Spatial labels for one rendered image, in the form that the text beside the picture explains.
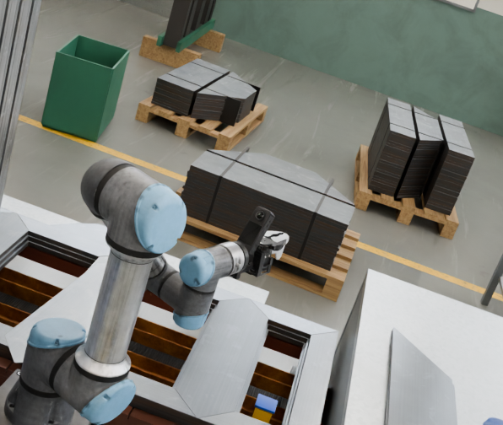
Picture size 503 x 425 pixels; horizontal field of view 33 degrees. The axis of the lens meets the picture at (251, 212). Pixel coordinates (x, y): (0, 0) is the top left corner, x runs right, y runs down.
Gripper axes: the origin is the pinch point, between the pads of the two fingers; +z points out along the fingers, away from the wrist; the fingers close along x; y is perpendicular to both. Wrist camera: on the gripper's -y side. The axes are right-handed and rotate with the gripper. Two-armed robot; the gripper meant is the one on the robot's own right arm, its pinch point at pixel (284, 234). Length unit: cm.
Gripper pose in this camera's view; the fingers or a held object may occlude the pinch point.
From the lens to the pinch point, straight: 212.3
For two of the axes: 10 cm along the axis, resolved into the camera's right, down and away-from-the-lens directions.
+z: 6.0, -1.5, 7.8
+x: 7.8, 3.4, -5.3
